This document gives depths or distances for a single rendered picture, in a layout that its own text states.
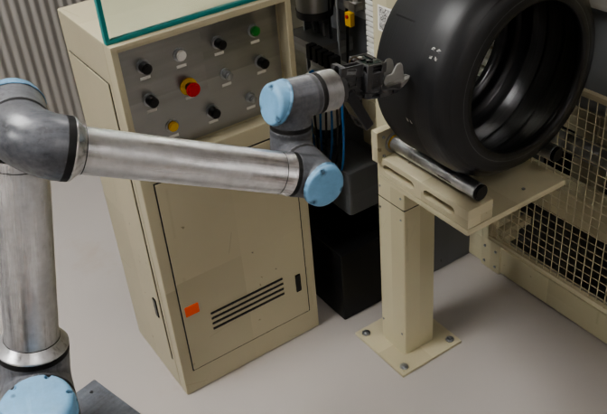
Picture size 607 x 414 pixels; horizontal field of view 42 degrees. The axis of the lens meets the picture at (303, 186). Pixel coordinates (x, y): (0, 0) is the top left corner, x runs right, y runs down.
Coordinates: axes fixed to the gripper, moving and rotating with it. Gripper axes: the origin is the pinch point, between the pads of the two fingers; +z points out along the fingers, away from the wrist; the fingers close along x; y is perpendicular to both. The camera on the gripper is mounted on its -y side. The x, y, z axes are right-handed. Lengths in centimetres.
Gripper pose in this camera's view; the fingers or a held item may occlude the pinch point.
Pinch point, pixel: (404, 79)
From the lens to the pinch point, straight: 187.9
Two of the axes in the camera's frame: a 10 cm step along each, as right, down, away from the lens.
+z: 8.3, -2.6, 5.0
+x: -5.6, -4.2, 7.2
